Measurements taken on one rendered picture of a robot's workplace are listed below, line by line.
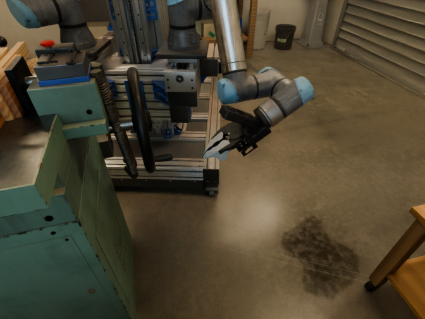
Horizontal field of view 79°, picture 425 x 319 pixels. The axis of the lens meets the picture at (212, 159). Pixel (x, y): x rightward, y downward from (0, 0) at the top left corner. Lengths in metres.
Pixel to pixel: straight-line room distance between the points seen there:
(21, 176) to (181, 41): 0.91
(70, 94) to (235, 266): 1.03
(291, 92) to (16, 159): 0.65
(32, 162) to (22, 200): 0.07
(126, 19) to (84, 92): 0.82
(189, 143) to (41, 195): 1.24
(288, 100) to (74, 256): 0.69
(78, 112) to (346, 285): 1.28
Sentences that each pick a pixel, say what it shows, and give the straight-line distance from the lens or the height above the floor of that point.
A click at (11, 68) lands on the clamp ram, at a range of 0.70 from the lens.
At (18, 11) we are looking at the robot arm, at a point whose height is 0.99.
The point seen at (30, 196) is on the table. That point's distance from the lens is 0.52.
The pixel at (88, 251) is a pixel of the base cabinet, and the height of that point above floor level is 0.59.
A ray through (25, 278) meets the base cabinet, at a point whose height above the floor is 0.54.
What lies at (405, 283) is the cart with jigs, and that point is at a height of 0.18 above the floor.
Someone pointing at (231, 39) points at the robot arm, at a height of 0.99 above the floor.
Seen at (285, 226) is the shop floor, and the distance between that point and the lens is 1.52.
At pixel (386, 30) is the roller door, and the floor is 0.43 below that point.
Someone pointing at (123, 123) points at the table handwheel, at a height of 0.82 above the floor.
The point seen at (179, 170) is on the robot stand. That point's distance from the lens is 1.47.
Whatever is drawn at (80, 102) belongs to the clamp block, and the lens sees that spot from 0.66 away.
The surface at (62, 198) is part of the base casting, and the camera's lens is 0.62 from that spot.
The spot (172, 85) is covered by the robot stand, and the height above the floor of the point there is 0.72.
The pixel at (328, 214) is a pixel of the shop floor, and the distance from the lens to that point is 1.65.
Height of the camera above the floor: 1.20
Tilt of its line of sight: 40 degrees down
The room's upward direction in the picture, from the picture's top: straight up
